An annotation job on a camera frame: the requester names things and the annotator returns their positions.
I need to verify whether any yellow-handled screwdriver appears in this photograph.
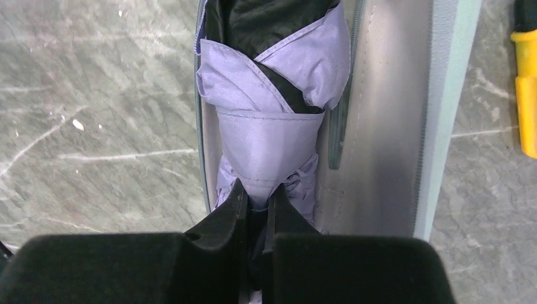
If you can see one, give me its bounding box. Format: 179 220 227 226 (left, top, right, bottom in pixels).
510 0 536 158

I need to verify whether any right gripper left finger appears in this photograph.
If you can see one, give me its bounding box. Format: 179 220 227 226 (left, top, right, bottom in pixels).
1 182 248 303

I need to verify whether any lilac folding umbrella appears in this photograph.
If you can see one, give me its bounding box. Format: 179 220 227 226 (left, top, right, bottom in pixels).
195 1 351 220

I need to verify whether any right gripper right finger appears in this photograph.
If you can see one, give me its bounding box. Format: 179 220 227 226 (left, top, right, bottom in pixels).
262 186 455 303

